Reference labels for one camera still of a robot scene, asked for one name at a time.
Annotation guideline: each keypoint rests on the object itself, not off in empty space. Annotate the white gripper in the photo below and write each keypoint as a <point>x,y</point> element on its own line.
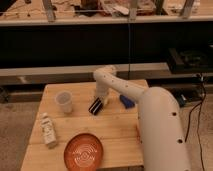
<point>102,91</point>

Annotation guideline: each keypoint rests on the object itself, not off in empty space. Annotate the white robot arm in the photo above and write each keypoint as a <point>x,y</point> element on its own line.
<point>160,130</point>

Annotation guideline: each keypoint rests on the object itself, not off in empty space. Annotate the orange ceramic plate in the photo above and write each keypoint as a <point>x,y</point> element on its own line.
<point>84,152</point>

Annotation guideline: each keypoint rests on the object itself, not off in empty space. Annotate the blue object on table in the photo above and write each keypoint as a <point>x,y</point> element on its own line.
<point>126,102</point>

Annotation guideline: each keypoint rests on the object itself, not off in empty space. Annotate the white plastic bottle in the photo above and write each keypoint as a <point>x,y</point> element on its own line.
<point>48,131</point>

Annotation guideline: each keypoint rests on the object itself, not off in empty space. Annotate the black box on shelf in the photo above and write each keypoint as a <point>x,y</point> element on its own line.
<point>188,61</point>

